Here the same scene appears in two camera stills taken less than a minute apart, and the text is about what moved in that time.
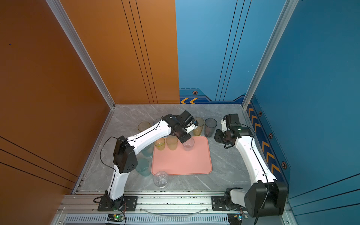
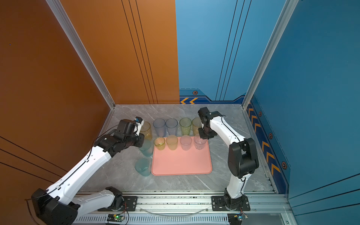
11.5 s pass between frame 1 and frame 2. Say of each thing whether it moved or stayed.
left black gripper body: moved
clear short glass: stayed
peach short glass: stayed
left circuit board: stayed
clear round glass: moved
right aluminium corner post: stayed
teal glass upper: stayed
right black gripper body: moved
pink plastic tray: stayed
